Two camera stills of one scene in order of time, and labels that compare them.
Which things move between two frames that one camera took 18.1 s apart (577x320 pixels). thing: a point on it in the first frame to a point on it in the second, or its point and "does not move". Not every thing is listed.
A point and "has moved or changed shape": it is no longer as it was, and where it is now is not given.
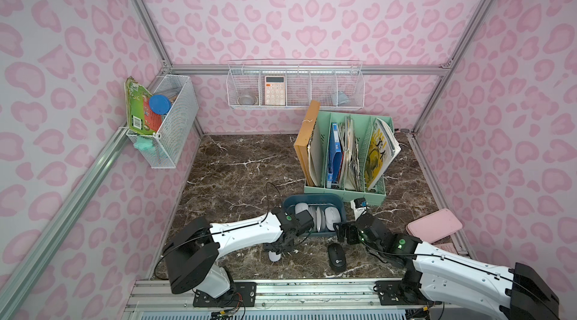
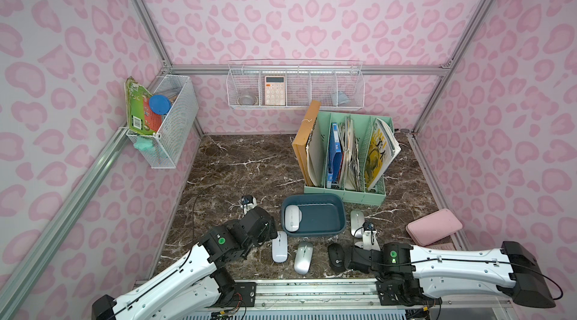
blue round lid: x=160 y=104 does not move
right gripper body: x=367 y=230 to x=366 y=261
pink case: x=435 y=226 does not move
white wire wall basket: x=291 y=85 does not move
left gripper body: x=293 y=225 to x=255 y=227
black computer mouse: x=336 y=258 does not move
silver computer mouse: x=300 y=207 to x=303 y=258
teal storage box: x=330 y=199 does not move
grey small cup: x=342 y=98 does not move
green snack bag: x=140 y=118 does not move
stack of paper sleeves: x=351 y=179 does not move
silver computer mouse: x=318 y=218 has moved or changed shape
